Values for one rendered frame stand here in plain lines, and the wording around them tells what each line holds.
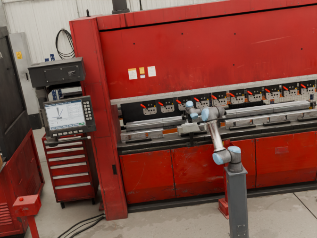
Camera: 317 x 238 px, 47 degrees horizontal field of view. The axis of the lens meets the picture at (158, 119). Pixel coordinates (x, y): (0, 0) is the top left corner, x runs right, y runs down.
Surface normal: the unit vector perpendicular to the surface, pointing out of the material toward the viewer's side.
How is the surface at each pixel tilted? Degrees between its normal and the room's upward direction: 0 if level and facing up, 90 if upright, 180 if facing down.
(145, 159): 90
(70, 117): 90
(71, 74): 90
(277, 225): 0
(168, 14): 90
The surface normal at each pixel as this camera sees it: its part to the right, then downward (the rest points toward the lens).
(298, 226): -0.12, -0.94
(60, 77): 0.14, 0.30
